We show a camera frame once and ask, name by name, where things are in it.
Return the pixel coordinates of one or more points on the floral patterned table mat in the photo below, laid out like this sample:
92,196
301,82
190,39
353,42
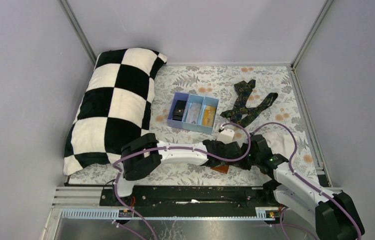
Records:
218,82

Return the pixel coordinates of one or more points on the black item in box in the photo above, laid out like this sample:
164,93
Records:
179,110

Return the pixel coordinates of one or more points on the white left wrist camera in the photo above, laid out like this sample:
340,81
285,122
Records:
226,136

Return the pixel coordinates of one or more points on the pale grey credit card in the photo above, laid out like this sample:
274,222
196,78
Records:
193,113

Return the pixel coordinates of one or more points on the brown leather card holder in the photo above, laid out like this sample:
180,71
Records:
221,169

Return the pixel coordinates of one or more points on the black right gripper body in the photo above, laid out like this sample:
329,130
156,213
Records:
251,160

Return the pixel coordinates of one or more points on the blue three-compartment organizer box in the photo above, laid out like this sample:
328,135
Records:
189,97

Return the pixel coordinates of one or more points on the white crumpled cloth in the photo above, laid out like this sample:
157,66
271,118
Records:
280,143

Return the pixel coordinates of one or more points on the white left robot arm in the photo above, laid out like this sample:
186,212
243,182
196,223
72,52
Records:
143,155

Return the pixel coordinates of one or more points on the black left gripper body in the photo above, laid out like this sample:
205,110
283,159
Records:
217,143

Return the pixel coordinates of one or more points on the black and white checkered pillow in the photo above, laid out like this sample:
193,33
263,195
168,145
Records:
115,108

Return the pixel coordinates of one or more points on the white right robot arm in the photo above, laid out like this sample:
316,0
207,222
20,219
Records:
333,215

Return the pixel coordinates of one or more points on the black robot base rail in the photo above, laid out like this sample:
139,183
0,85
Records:
196,201

